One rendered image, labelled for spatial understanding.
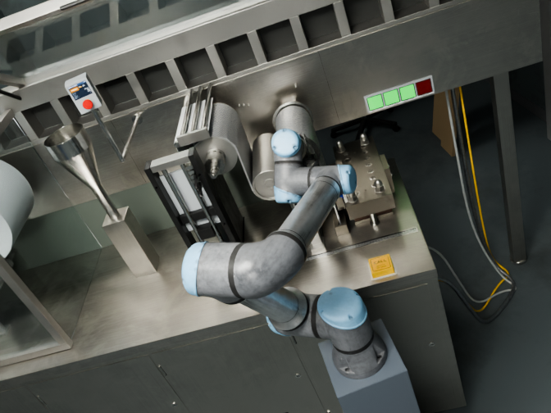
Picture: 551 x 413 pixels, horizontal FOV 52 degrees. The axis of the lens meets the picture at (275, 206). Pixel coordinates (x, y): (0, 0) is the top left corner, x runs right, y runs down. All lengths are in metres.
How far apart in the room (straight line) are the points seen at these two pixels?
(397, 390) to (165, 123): 1.24
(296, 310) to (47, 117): 1.32
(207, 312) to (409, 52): 1.14
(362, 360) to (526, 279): 1.56
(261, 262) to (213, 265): 0.10
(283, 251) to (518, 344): 1.76
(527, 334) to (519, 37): 1.29
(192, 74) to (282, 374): 1.15
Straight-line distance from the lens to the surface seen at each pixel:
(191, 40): 2.03
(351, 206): 1.92
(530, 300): 2.90
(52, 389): 2.33
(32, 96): 2.25
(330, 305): 1.48
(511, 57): 2.22
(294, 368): 2.12
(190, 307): 2.02
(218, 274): 1.15
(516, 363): 2.69
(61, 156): 1.98
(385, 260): 1.84
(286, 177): 1.47
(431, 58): 2.13
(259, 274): 1.12
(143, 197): 2.37
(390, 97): 2.14
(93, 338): 2.16
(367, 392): 1.61
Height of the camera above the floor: 2.19
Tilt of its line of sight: 34 degrees down
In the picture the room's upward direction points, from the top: 23 degrees counter-clockwise
